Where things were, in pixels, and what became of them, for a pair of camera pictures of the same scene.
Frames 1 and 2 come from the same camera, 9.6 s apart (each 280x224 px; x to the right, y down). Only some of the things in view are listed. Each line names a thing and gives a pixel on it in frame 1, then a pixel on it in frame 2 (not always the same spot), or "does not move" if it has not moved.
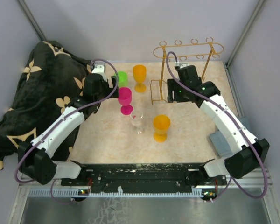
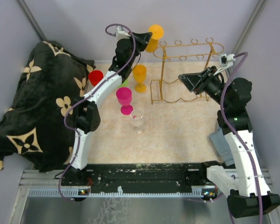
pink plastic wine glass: x=124 y=98 does not move
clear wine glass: x=136 y=117 does not move
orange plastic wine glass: x=161 y=123 to x=157 y=32
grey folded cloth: x=222 y=147 does not move
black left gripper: x=105 y=83 to x=143 y=39
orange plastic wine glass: x=139 y=73 does not move
